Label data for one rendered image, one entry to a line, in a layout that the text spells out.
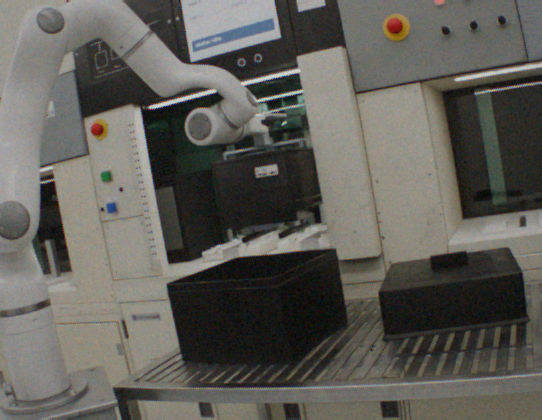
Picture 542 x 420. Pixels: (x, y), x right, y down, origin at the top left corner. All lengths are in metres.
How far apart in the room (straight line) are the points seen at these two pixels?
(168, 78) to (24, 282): 0.53
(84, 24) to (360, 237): 0.83
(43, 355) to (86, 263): 0.86
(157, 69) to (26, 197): 0.41
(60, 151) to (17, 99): 0.83
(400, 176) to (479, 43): 0.39
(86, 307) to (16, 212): 1.00
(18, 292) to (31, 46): 0.47
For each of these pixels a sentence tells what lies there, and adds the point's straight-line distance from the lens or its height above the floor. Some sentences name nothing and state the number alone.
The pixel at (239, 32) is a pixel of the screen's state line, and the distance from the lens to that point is 1.70.
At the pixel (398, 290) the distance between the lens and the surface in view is 1.19.
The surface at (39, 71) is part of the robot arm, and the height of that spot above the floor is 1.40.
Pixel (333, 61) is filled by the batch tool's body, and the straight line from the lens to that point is 1.54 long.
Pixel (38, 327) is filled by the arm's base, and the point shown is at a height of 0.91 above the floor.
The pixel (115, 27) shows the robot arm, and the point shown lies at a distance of 1.34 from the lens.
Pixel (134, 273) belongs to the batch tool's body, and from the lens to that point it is 1.94.
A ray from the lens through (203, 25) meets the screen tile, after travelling 1.76.
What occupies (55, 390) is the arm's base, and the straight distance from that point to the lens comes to 1.24.
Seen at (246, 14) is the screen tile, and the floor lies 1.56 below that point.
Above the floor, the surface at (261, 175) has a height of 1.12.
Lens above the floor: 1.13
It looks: 5 degrees down
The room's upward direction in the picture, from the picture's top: 10 degrees counter-clockwise
